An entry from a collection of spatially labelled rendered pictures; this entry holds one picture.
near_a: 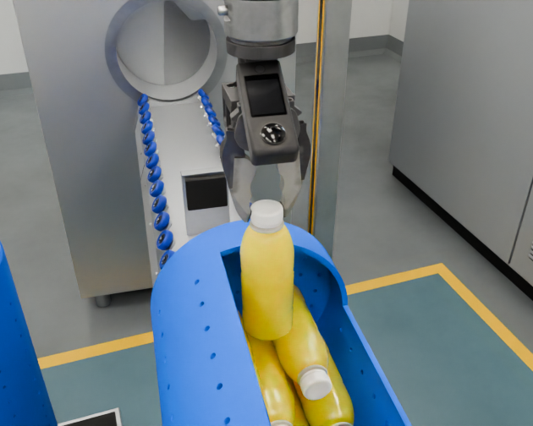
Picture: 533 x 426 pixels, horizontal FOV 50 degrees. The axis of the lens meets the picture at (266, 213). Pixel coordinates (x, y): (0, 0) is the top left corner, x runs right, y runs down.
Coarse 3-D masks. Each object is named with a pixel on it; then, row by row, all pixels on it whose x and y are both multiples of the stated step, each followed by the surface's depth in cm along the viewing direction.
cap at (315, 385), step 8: (304, 376) 73; (312, 376) 72; (320, 376) 72; (304, 384) 72; (312, 384) 72; (320, 384) 72; (328, 384) 73; (304, 392) 72; (312, 392) 73; (320, 392) 73; (328, 392) 73
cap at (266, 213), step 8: (264, 200) 68; (272, 200) 68; (256, 208) 67; (264, 208) 67; (272, 208) 67; (280, 208) 67; (256, 216) 66; (264, 216) 66; (272, 216) 66; (280, 216) 67; (256, 224) 67; (264, 224) 66; (272, 224) 66
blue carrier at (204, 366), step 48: (192, 240) 79; (240, 240) 75; (192, 288) 72; (240, 288) 85; (336, 288) 86; (192, 336) 66; (240, 336) 62; (336, 336) 87; (192, 384) 61; (240, 384) 57; (384, 384) 72
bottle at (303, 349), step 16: (304, 304) 83; (304, 320) 79; (288, 336) 77; (304, 336) 76; (320, 336) 78; (288, 352) 75; (304, 352) 74; (320, 352) 75; (288, 368) 75; (304, 368) 74; (320, 368) 74
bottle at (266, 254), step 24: (264, 240) 67; (288, 240) 68; (240, 264) 71; (264, 264) 67; (288, 264) 69; (264, 288) 69; (288, 288) 71; (264, 312) 71; (288, 312) 73; (264, 336) 73
